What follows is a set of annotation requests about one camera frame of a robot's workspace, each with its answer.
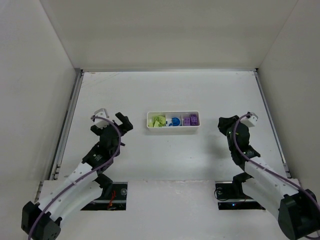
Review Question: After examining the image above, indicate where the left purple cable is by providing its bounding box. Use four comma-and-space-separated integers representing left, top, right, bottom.
27, 115, 123, 240

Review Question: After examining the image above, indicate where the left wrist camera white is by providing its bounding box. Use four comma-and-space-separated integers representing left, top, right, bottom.
91, 108, 109, 129

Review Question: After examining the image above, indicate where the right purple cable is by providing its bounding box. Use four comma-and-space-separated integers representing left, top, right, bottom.
233, 112, 320, 240

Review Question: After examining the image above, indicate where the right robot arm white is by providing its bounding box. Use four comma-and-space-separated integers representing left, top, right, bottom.
214, 112, 320, 240

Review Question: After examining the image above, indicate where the purple cable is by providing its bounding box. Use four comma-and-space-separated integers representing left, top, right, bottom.
233, 112, 320, 240
27, 115, 123, 240

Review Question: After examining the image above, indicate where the small blue lego piece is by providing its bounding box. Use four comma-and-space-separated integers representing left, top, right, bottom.
166, 120, 173, 127

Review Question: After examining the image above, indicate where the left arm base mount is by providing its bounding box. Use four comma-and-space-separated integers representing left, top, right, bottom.
81, 174, 128, 211

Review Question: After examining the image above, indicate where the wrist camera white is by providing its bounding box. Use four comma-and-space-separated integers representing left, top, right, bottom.
240, 112, 259, 128
91, 108, 109, 129

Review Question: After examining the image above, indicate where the blue round lego piece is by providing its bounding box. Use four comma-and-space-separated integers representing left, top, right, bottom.
171, 117, 181, 127

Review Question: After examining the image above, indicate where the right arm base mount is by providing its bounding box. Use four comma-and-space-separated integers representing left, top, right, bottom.
214, 173, 265, 211

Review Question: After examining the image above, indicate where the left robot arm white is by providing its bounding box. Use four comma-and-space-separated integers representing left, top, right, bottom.
21, 108, 134, 240

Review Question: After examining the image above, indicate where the white divided tray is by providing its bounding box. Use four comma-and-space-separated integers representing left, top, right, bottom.
146, 111, 201, 133

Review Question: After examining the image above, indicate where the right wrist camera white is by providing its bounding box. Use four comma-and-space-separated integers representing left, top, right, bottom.
240, 112, 259, 128

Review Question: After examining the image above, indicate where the light purple lego brick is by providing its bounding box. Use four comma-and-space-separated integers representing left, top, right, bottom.
183, 117, 191, 126

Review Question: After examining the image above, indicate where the lime green lego brick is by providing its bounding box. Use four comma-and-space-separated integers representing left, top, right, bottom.
147, 120, 154, 128
152, 115, 166, 124
153, 121, 166, 128

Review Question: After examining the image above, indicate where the dark purple lego brick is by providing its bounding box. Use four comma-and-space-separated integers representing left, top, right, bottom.
189, 113, 199, 126

